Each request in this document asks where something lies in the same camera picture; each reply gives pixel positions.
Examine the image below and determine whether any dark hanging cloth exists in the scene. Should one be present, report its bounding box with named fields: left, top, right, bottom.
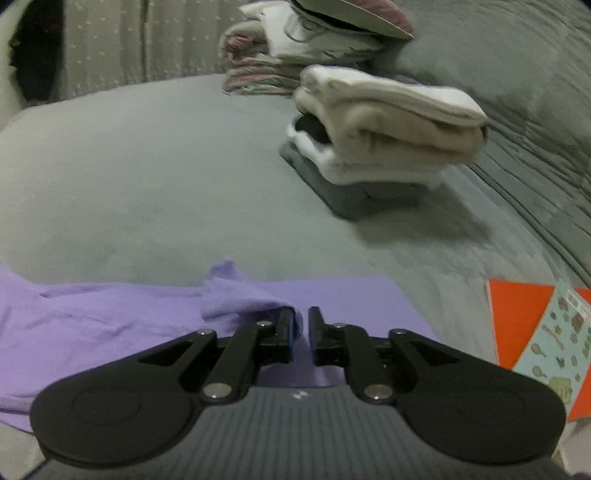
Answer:
left=9, top=7, right=65, bottom=102

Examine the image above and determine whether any grey bed blanket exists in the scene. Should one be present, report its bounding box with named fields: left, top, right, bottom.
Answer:
left=0, top=74, right=591, bottom=480

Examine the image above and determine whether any grey folded garment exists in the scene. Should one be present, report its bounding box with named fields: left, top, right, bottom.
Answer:
left=279, top=141, right=423, bottom=221

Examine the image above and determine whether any grey star-patterned curtain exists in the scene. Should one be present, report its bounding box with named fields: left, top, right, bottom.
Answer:
left=60, top=0, right=259, bottom=100

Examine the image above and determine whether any orange booklet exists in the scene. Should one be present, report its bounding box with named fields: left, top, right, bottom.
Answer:
left=485, top=278, right=591, bottom=422

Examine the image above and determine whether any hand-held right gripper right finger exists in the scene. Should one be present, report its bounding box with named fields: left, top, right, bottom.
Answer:
left=308, top=306, right=455, bottom=404

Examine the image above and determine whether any beige folded garment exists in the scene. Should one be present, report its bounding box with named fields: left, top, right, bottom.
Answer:
left=293, top=85, right=488, bottom=167

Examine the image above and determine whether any black folded garment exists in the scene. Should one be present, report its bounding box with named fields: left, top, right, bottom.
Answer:
left=294, top=114, right=331, bottom=145

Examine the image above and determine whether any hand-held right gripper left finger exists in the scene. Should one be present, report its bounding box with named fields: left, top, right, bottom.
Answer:
left=139, top=307, right=296, bottom=402

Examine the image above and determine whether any purple grey pillow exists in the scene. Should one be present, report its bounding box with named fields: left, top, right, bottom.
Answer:
left=291, top=0, right=415, bottom=40

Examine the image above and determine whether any folded pink grey quilt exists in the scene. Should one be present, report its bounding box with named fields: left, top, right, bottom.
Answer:
left=221, top=2, right=386, bottom=97

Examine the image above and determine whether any pale blue sticker sheet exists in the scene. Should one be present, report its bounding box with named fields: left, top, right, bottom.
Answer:
left=512, top=278, right=591, bottom=411

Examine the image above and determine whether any purple shirt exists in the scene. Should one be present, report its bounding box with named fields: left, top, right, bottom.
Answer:
left=0, top=261, right=439, bottom=432

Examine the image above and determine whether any grey quilted bedspread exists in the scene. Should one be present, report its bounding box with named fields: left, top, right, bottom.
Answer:
left=369, top=0, right=591, bottom=296

